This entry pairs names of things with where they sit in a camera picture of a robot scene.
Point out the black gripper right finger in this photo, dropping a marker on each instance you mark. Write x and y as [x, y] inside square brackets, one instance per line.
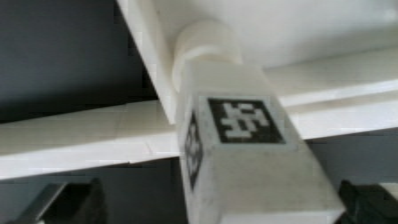
[369, 201]

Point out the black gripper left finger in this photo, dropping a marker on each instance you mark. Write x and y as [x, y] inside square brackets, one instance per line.
[69, 204]

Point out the white table leg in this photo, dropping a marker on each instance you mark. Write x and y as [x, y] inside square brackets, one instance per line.
[252, 178]

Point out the white square tabletop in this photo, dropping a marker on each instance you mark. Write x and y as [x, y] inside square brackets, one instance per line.
[320, 41]

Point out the white U-shaped obstacle fence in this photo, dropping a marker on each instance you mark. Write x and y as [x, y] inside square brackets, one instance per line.
[122, 134]

